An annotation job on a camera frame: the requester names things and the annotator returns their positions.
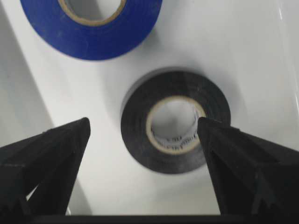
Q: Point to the blue tape roll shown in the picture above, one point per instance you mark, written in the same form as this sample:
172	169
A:
80	38

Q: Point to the black tape roll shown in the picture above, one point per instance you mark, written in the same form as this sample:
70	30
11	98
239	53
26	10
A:
182	153

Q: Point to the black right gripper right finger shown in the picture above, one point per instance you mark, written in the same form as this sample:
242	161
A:
255	181

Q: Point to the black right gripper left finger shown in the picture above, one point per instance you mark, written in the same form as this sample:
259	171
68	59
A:
37	174

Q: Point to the white plastic case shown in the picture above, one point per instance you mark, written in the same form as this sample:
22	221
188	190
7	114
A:
249	48

